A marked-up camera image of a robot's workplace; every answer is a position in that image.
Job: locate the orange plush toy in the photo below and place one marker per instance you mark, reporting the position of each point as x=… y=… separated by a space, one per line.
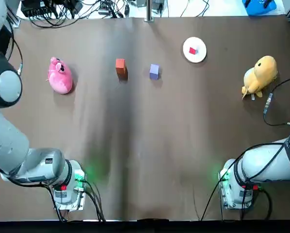
x=261 y=75

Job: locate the pink plush toy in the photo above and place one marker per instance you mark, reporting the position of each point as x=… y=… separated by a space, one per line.
x=61 y=78

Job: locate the purple foam block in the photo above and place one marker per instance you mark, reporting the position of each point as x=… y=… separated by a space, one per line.
x=154 y=71

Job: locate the black power adapter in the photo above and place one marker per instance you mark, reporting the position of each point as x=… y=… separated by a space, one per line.
x=75 y=7

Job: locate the multicolour puzzle cube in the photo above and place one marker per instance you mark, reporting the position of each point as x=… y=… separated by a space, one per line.
x=192 y=50

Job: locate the black usb hub strip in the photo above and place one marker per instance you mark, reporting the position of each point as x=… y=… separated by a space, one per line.
x=107 y=9

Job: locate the blue plastic tray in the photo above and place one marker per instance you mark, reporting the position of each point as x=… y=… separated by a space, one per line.
x=257 y=8

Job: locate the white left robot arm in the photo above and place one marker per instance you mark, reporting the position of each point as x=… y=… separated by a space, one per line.
x=8 y=140

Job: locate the white round plate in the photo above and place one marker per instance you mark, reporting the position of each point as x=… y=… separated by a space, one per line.
x=199 y=57

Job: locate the orange foam block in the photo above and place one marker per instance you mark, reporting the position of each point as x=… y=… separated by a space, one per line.
x=121 y=68

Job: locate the black hub box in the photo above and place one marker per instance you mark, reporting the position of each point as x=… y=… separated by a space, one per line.
x=38 y=8

